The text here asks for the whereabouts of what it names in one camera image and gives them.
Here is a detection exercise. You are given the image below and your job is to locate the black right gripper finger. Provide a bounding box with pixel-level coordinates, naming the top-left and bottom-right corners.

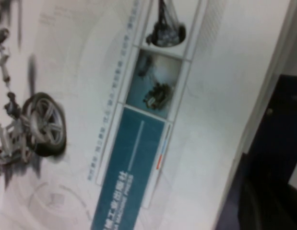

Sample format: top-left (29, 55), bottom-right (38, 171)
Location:
top-left (237, 153), bottom-right (297, 230)

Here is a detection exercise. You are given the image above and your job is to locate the white car cover book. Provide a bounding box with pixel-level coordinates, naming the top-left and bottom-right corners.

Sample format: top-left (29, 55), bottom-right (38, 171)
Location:
top-left (0, 0), bottom-right (297, 230)

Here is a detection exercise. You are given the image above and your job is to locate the black perforated book stand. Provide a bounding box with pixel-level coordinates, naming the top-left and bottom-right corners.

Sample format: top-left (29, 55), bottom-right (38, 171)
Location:
top-left (243, 74), bottom-right (297, 173)

